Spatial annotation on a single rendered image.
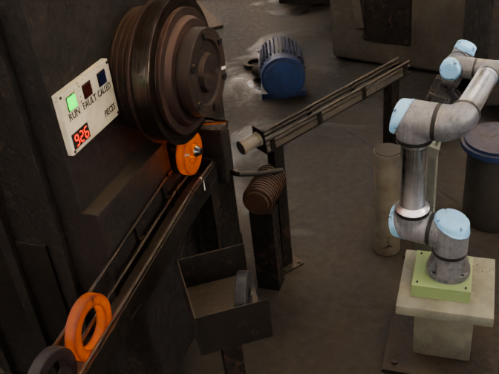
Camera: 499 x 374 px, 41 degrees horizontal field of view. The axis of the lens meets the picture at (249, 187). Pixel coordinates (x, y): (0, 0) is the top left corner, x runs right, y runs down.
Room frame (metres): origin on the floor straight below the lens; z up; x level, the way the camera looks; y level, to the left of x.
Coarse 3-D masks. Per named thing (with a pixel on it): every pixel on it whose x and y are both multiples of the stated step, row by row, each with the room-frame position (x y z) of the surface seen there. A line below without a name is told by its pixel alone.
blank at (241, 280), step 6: (240, 270) 1.45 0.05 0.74; (246, 270) 1.45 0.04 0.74; (240, 276) 1.41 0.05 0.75; (246, 276) 1.41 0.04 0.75; (240, 282) 1.39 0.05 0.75; (246, 282) 1.38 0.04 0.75; (240, 288) 1.37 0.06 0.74; (246, 288) 1.37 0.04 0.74; (234, 294) 1.36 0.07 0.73; (240, 294) 1.36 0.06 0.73; (246, 294) 1.36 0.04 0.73; (234, 300) 1.35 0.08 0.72; (240, 300) 1.35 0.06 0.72; (246, 300) 1.35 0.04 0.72; (234, 306) 1.34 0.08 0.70
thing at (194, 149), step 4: (168, 144) 2.04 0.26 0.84; (172, 144) 2.03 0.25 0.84; (192, 144) 2.02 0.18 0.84; (168, 148) 2.03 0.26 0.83; (172, 148) 2.02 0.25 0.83; (192, 148) 2.00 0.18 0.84; (196, 148) 1.99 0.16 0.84; (200, 148) 2.00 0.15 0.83; (168, 152) 2.02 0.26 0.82; (172, 152) 2.02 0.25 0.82; (192, 152) 1.99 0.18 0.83; (196, 152) 1.99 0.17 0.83; (200, 152) 2.00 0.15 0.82; (192, 156) 1.99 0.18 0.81; (196, 156) 1.99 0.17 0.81
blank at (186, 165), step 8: (184, 144) 1.97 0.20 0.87; (200, 144) 2.07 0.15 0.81; (176, 152) 1.96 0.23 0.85; (184, 152) 1.95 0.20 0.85; (176, 160) 1.95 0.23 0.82; (184, 160) 1.94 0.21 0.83; (192, 160) 2.02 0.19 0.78; (200, 160) 2.05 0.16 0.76; (184, 168) 1.94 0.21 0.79; (192, 168) 1.99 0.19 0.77
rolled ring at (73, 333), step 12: (84, 300) 1.36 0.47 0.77; (96, 300) 1.38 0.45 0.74; (72, 312) 1.32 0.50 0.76; (84, 312) 1.33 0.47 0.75; (96, 312) 1.42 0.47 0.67; (108, 312) 1.42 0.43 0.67; (72, 324) 1.30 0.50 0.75; (96, 324) 1.40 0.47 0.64; (72, 336) 1.28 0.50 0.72; (96, 336) 1.37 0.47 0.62; (72, 348) 1.27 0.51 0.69; (84, 348) 1.29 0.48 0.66; (84, 360) 1.28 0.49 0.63
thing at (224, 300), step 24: (192, 264) 1.56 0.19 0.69; (216, 264) 1.57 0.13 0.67; (240, 264) 1.59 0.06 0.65; (192, 288) 1.55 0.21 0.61; (216, 288) 1.54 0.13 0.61; (192, 312) 1.32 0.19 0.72; (216, 312) 1.31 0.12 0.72; (240, 312) 1.32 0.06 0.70; (264, 312) 1.33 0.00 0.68; (216, 336) 1.30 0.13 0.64; (240, 336) 1.32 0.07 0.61; (264, 336) 1.33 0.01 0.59; (240, 360) 1.44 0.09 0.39
